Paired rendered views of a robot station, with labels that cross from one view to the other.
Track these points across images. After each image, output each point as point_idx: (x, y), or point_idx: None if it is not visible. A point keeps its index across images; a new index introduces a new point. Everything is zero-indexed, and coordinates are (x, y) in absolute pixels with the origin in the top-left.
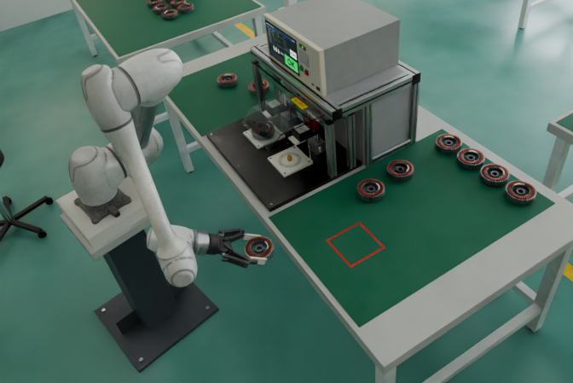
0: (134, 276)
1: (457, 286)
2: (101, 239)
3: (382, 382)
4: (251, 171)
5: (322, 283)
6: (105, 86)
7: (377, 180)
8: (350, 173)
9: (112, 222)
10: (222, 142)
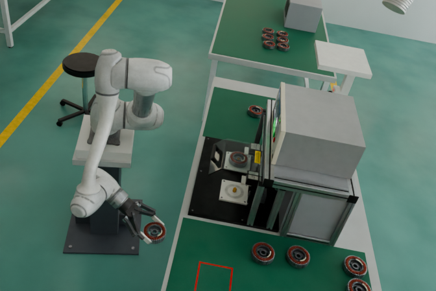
0: None
1: None
2: (84, 155)
3: None
4: (205, 180)
5: (166, 286)
6: (108, 65)
7: (272, 250)
8: (264, 231)
9: None
10: (208, 149)
